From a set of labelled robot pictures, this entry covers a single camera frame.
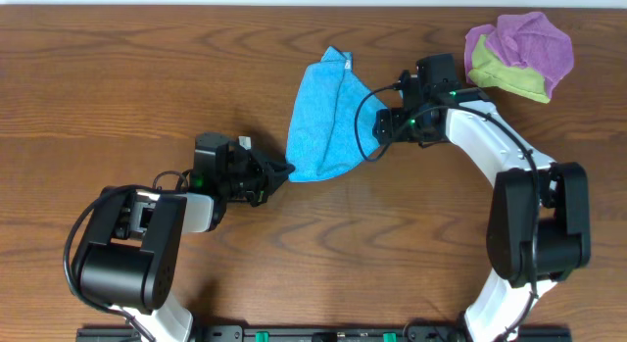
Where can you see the purple microfiber cloth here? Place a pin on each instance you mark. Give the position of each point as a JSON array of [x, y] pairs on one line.
[[526, 41]]

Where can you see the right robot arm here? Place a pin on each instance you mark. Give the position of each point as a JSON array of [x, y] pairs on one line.
[[538, 230]]

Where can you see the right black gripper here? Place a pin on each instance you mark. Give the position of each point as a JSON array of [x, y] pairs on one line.
[[388, 122]]

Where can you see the green microfiber cloth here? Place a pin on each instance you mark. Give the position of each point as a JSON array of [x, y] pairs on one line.
[[487, 70]]

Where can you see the blue microfiber cloth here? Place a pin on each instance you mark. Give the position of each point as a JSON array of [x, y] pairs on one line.
[[331, 127]]

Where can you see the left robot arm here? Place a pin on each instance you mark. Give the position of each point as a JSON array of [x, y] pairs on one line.
[[121, 254]]

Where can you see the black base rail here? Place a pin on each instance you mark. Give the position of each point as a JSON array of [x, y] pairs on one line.
[[323, 333]]

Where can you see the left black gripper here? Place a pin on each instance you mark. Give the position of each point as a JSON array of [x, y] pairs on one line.
[[262, 178]]

